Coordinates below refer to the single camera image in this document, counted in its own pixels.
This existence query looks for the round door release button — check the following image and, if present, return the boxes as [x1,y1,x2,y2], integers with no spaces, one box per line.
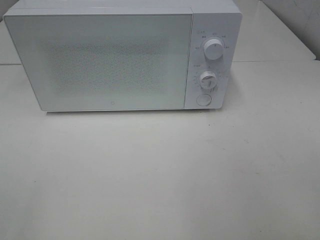
[196,94,212,106]

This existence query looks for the white timer knob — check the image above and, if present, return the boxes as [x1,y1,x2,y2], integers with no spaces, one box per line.
[199,71,218,90]

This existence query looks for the white microwave door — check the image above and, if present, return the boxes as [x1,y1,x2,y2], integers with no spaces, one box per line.
[4,14,192,112]

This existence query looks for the white upper power knob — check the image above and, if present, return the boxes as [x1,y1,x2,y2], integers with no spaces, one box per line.
[202,36,225,61]

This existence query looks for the white microwave oven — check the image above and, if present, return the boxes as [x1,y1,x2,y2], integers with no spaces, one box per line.
[3,0,243,112]

